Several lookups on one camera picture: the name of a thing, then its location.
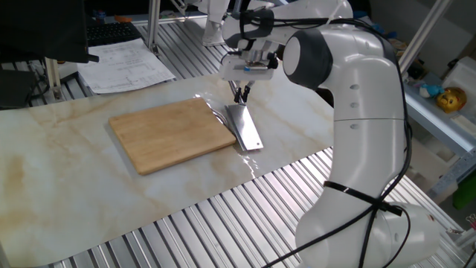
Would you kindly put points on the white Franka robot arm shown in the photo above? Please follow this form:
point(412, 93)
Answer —
point(364, 111)

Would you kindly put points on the black monitor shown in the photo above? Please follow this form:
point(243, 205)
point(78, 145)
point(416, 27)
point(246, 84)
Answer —
point(41, 30)

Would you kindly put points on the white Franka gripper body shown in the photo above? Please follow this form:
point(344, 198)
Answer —
point(232, 72)

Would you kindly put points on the orange small object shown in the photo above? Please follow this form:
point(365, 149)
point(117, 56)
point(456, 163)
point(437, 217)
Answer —
point(122, 18)

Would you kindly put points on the white stand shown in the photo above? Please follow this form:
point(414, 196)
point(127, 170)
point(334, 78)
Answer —
point(212, 31)

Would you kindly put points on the aluminium frame post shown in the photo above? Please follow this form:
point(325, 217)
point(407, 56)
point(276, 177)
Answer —
point(153, 26)

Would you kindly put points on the steel cleaver knife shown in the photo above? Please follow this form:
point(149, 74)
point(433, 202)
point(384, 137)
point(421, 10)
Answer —
point(245, 126)

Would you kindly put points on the green box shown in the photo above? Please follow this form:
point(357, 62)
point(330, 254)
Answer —
point(465, 195)

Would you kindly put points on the silver gripper-mounted camera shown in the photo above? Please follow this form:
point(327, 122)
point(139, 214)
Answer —
point(256, 67)

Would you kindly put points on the short aluminium profile post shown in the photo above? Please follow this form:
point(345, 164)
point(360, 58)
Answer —
point(53, 78)

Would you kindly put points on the slanted aluminium profile post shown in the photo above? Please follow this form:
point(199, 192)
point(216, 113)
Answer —
point(424, 33)

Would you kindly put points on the printed paper sheets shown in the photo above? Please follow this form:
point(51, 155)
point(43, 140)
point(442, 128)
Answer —
point(124, 67)

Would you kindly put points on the black box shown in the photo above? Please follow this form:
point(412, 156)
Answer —
point(15, 89)

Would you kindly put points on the marble pattern table mat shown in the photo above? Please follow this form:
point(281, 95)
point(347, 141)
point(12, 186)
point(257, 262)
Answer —
point(74, 167)

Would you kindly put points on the black keyboard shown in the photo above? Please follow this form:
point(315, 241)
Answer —
point(111, 33)

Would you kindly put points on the yellow toy figure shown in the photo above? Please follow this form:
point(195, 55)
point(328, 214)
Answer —
point(451, 99)

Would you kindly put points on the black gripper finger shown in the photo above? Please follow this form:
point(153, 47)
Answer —
point(247, 91)
point(237, 95)

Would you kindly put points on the wooden cutting board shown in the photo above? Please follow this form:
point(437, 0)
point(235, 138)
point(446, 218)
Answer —
point(167, 134)

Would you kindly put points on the grey metal shelf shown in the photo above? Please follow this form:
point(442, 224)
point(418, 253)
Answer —
point(442, 130)

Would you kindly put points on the blue toy figure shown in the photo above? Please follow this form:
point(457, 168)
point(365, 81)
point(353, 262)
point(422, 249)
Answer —
point(431, 90)

